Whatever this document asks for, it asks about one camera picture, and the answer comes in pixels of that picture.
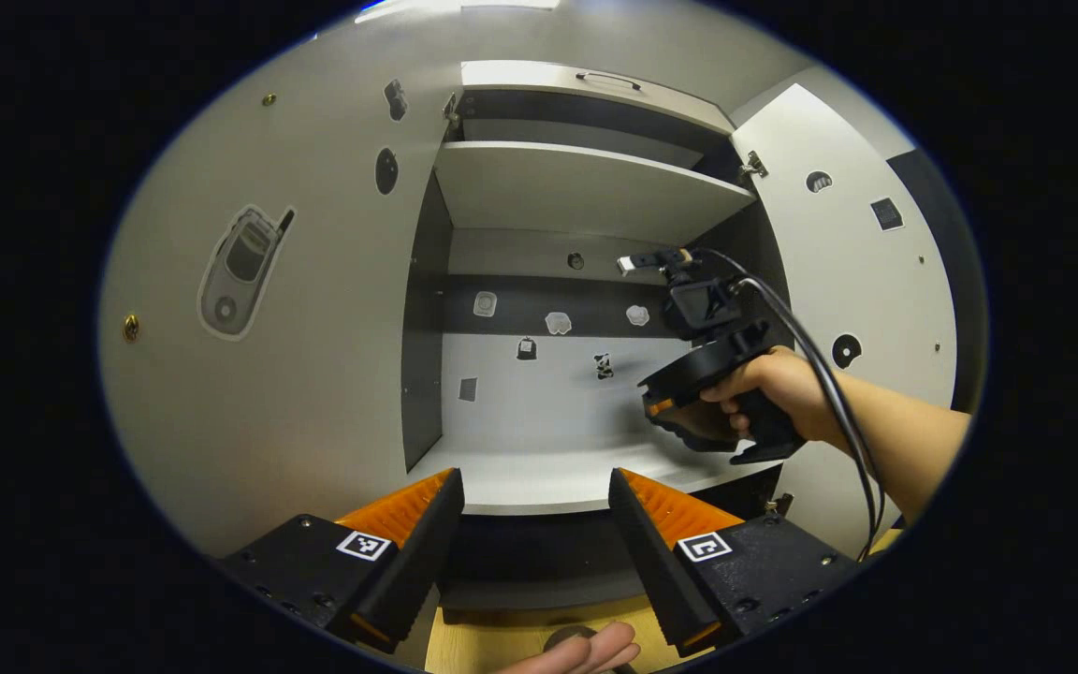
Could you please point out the white cabinet drawer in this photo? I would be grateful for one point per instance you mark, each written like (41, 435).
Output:
(595, 94)

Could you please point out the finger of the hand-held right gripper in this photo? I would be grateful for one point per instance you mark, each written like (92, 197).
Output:
(658, 407)

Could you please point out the white door with camera sticker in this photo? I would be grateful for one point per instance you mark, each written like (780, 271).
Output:
(314, 374)

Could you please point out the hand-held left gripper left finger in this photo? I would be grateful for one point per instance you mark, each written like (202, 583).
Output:
(408, 571)

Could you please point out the white door with earphone sticker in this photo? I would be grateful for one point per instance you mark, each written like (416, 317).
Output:
(866, 281)

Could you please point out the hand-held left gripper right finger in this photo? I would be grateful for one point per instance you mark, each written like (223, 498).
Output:
(656, 571)

